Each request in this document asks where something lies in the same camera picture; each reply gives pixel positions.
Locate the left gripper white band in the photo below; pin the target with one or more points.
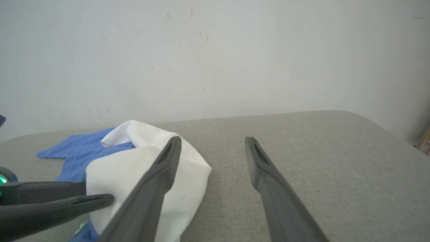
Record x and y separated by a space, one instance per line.
8 174

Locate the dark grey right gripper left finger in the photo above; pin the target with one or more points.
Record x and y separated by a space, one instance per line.
147 201

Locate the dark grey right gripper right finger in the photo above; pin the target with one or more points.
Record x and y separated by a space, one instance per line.
282 208

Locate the white and blue raglan shirt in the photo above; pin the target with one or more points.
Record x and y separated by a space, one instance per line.
191 181

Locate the brown cardboard box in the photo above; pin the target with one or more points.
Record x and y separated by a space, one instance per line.
425 144

